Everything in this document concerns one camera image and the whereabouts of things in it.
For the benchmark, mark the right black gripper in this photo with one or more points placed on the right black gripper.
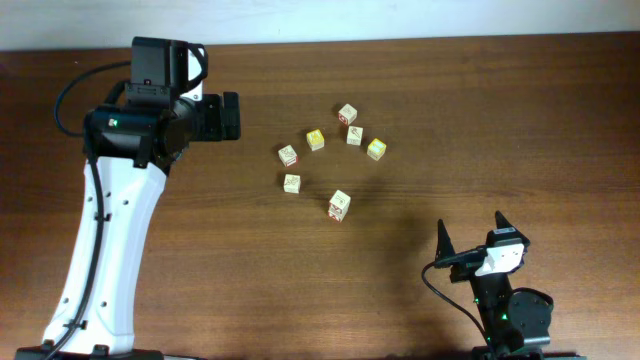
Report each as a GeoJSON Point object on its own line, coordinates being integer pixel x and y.
{"type": "Point", "coordinates": [467, 265]}

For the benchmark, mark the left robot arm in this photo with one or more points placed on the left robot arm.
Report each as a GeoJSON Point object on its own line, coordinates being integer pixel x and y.
{"type": "Point", "coordinates": [130, 141]}

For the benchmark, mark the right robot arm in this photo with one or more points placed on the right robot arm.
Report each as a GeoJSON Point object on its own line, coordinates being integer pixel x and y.
{"type": "Point", "coordinates": [514, 322]}

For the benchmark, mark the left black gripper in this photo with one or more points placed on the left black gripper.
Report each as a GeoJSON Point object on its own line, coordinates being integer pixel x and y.
{"type": "Point", "coordinates": [215, 130]}

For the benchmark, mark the wooden block lower left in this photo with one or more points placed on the wooden block lower left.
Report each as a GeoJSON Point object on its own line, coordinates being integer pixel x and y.
{"type": "Point", "coordinates": [292, 183]}

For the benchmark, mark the block with red letter side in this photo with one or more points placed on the block with red letter side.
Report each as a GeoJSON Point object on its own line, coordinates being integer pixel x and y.
{"type": "Point", "coordinates": [347, 114]}

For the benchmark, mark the wooden block red edge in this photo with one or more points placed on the wooden block red edge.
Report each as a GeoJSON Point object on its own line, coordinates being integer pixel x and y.
{"type": "Point", "coordinates": [288, 155]}

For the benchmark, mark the wooden block leaf drawing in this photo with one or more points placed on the wooden block leaf drawing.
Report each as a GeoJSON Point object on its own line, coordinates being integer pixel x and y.
{"type": "Point", "coordinates": [336, 213]}

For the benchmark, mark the yellow topped block right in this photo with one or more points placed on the yellow topped block right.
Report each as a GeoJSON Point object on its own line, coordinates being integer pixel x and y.
{"type": "Point", "coordinates": [376, 149]}

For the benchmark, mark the wooden block letter drawing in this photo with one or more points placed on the wooden block letter drawing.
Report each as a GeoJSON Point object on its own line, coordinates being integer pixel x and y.
{"type": "Point", "coordinates": [339, 202]}

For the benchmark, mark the wooden block with drawing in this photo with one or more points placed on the wooden block with drawing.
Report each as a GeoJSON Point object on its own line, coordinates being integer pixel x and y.
{"type": "Point", "coordinates": [354, 135]}

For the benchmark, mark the yellow topped block left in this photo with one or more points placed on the yellow topped block left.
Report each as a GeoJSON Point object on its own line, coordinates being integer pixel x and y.
{"type": "Point", "coordinates": [315, 139]}

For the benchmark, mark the yellow topped block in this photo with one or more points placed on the yellow topped block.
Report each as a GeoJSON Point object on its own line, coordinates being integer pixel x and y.
{"type": "Point", "coordinates": [376, 149]}
{"type": "Point", "coordinates": [315, 139]}

